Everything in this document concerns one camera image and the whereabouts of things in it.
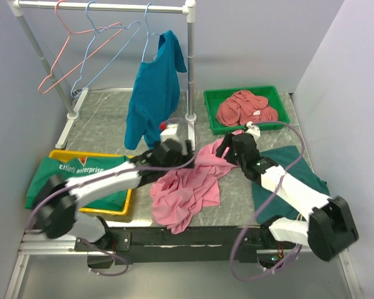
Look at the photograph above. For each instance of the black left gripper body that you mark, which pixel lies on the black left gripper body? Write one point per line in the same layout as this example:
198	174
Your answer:
181	160

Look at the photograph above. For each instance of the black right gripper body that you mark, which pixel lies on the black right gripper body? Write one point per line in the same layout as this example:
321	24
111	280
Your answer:
238	159

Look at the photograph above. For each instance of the pink t shirt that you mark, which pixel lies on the pink t shirt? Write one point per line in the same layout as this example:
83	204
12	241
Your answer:
179	195

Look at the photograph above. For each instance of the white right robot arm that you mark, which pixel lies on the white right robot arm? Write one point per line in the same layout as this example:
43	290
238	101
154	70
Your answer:
327	227

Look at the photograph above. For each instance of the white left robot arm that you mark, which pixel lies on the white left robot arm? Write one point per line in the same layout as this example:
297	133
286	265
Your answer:
57	205

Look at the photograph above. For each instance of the dusty red shirt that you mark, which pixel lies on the dusty red shirt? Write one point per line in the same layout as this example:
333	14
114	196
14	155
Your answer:
242	107

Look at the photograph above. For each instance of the blue t shirt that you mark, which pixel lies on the blue t shirt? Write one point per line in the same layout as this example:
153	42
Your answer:
156	93

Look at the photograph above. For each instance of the green printed t shirt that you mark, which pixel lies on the green printed t shirt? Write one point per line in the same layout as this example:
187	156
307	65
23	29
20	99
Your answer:
75	168

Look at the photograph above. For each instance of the blue hanger with shirt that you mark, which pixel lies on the blue hanger with shirt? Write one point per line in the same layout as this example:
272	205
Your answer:
149	36

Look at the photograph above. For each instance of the green plastic tray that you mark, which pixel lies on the green plastic tray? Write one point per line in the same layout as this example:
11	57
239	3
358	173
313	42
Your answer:
213	99

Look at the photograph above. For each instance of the dark green shorts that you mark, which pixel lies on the dark green shorts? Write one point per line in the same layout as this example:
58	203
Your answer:
284	156

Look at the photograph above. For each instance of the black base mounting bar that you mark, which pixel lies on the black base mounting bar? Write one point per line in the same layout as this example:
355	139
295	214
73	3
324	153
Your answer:
195	244

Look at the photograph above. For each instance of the yellow plastic tray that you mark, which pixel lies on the yellow plastic tray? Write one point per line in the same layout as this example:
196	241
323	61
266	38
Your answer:
64	156

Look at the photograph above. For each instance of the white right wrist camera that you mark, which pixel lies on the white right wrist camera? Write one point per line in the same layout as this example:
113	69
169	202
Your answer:
252	129

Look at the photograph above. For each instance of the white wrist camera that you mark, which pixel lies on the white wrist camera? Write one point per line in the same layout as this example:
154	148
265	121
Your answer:
169	131
252	129

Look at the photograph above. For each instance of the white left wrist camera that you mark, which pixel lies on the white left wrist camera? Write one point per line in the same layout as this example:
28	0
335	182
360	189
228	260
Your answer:
169	131

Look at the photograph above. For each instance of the aluminium frame rail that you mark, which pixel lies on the aluminium frame rail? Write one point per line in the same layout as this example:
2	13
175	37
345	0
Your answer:
33	244

